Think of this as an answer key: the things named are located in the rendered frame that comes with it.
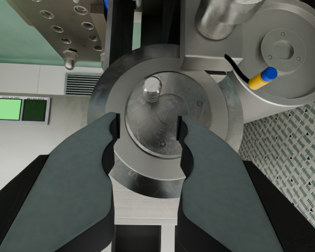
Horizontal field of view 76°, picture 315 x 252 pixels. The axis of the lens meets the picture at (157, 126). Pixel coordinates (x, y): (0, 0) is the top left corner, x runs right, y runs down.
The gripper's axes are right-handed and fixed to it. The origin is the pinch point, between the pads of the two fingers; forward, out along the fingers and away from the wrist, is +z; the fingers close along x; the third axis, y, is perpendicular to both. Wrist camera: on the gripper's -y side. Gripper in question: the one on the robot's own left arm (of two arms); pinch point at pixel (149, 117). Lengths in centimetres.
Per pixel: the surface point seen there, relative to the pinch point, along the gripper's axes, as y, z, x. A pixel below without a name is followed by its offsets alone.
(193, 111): 1.9, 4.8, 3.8
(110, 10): -4.7, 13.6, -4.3
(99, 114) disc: 3.4, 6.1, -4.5
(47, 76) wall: 96, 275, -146
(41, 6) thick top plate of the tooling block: -3.6, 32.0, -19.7
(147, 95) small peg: 0.2, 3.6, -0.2
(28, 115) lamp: 20.2, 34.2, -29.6
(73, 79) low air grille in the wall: 98, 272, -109
